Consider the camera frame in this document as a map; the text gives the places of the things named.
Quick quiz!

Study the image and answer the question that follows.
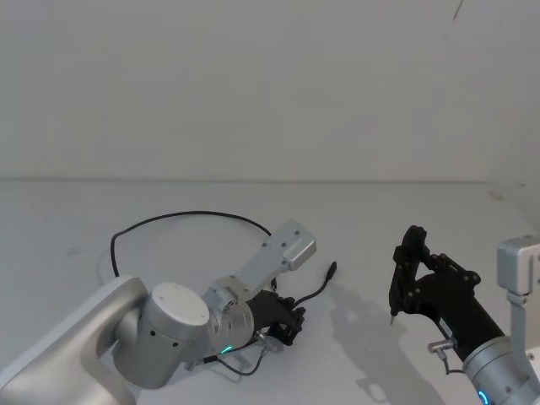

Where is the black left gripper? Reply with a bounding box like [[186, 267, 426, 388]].
[[246, 289, 308, 348]]

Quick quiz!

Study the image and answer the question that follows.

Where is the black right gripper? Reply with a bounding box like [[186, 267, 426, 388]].
[[392, 225, 506, 363]]

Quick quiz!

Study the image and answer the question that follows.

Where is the black plug with silver tip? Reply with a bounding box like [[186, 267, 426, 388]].
[[387, 262, 402, 328]]

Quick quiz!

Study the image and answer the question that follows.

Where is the thin black cable with plug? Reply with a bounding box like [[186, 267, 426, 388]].
[[110, 210, 338, 305]]

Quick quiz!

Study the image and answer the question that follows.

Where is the white table cloth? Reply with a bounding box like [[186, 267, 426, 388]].
[[0, 179, 540, 405]]

